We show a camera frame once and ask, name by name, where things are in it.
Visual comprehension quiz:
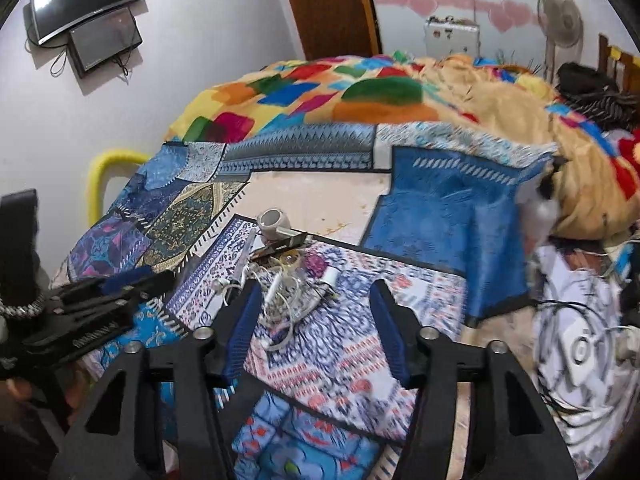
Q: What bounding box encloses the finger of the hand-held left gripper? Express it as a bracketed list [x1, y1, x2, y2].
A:
[21, 296, 143, 363]
[49, 266, 173, 311]

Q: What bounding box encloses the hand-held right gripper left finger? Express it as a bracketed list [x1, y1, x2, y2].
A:
[47, 280, 263, 480]

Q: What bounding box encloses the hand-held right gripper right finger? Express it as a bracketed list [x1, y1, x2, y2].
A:
[370, 279, 581, 480]

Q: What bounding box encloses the white earphone cable tangle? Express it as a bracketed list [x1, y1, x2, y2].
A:
[210, 260, 341, 351]

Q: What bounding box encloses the black stick lighter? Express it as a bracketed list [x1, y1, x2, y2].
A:
[248, 231, 313, 261]

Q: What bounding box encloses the white tape roll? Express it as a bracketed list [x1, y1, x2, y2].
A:
[257, 208, 296, 238]

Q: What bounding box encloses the yellow padded bar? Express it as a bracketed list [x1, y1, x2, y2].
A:
[87, 149, 151, 226]

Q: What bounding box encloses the white patterned bag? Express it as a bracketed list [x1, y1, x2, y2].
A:
[532, 245, 640, 466]

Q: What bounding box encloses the clear plastic bottle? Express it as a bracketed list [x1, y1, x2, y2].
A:
[517, 180, 561, 243]

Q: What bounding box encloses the small black screen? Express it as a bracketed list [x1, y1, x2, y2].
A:
[67, 6, 144, 79]

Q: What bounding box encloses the colourful patch blanket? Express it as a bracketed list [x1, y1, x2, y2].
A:
[165, 52, 640, 241]

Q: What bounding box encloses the dark clothes pile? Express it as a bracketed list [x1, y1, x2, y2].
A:
[555, 62, 640, 131]

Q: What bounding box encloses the brown wooden door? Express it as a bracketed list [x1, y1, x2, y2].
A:
[277, 0, 381, 61]

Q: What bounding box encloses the wooden chair back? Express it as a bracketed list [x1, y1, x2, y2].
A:
[597, 34, 640, 91]

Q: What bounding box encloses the white standing fan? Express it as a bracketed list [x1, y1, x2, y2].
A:
[537, 0, 583, 83]

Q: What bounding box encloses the white wall box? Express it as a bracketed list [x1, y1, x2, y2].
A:
[425, 16, 481, 56]

